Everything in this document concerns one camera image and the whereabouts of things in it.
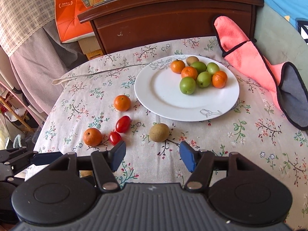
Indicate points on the orange mandarin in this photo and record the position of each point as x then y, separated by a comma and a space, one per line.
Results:
189, 71

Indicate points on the green cushion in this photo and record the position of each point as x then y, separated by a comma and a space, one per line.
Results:
279, 41

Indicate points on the cardboard box yellow label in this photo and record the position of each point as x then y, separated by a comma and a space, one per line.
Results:
90, 47

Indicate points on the green jujube front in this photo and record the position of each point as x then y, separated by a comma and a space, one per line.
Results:
204, 79

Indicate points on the red cherry tomato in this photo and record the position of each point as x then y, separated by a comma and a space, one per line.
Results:
123, 124
114, 138

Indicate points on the white floral plate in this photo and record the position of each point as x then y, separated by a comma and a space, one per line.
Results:
166, 94

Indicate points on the small mandarin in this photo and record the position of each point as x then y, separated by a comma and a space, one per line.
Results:
122, 103

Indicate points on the brown longan back plate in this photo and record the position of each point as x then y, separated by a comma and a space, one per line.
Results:
191, 59

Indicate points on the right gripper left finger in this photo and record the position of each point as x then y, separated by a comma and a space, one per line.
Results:
104, 164

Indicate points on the floral tablecloth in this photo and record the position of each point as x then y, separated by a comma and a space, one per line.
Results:
101, 91

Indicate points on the orange paper bag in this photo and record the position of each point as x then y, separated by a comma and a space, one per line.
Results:
68, 25

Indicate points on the checked curtain fabric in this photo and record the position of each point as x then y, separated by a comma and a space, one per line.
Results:
31, 41

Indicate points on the mandarin back left plate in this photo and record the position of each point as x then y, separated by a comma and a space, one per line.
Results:
177, 66

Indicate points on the brown longan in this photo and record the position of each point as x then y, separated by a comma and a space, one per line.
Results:
159, 132

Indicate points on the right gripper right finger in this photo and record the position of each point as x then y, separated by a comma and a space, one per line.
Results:
200, 164

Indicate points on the blue plush pillow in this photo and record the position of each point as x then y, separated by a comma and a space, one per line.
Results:
279, 2

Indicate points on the dark wooden cabinet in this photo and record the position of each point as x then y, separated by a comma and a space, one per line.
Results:
126, 24

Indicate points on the green jujube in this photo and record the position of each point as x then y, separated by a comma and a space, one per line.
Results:
199, 66
212, 68
204, 79
187, 85

